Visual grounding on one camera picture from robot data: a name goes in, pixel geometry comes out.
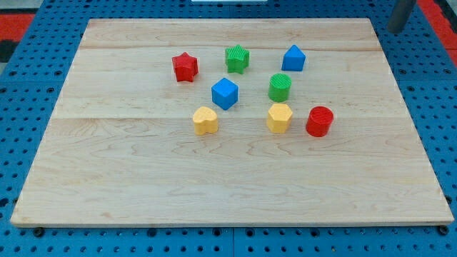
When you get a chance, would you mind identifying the blue triangle block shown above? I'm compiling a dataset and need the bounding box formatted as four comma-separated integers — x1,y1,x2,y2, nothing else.
281,45,306,71

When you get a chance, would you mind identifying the yellow heart block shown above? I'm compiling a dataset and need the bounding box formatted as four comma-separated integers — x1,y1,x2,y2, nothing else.
192,106,219,135

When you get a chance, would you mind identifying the blue cube block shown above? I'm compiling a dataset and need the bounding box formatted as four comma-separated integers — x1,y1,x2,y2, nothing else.
211,78,238,111

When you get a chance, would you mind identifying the yellow hexagon block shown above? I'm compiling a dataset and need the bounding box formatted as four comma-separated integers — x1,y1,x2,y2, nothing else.
266,104,293,133

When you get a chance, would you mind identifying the light wooden board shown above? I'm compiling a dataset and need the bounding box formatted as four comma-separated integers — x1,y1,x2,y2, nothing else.
11,19,454,228

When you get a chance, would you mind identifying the green cylinder block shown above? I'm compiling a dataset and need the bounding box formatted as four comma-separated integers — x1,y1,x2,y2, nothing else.
268,74,292,102

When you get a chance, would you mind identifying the green star block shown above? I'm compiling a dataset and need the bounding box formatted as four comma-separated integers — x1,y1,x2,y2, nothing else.
225,45,250,74

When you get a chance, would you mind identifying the red star block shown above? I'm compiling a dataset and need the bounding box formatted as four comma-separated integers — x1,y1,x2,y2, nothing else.
171,52,199,82

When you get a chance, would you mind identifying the red cylinder block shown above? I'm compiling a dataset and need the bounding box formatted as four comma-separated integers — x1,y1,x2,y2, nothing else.
305,106,334,137

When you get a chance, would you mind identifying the grey cylindrical pointer rod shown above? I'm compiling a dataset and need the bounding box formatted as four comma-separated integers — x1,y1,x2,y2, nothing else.
386,0,417,34

